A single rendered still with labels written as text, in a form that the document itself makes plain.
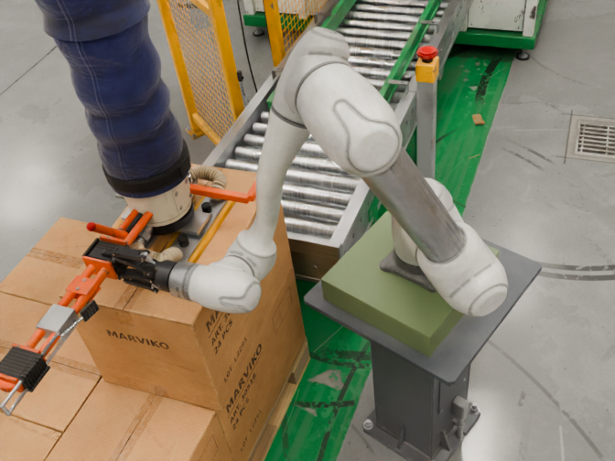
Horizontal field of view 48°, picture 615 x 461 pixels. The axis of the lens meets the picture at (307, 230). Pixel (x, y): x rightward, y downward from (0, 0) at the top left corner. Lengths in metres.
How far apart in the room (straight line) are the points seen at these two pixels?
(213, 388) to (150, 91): 0.82
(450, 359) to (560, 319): 1.17
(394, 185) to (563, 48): 3.39
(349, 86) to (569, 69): 3.30
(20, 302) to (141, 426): 0.74
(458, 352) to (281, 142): 0.79
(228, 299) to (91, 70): 0.59
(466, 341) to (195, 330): 0.71
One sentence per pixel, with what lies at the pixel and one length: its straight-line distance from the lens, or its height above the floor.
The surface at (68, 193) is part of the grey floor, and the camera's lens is 3.93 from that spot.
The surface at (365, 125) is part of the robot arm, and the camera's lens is 1.15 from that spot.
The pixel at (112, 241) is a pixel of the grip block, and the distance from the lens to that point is 1.81.
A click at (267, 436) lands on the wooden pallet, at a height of 0.02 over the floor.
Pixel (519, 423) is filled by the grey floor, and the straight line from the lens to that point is 2.65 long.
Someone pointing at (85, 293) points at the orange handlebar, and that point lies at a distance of 1.71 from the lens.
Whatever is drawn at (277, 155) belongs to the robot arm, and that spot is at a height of 1.41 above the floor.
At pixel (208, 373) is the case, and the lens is 1.91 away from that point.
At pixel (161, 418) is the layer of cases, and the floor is 0.54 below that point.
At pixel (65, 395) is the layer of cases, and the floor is 0.54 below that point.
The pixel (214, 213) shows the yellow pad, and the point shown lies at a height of 0.97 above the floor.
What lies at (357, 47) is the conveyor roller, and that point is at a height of 0.55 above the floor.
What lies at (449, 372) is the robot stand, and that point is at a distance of 1.82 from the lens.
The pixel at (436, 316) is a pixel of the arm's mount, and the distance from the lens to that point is 1.82.
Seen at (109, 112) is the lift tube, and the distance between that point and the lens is 1.68.
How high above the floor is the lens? 2.24
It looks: 43 degrees down
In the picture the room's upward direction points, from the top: 9 degrees counter-clockwise
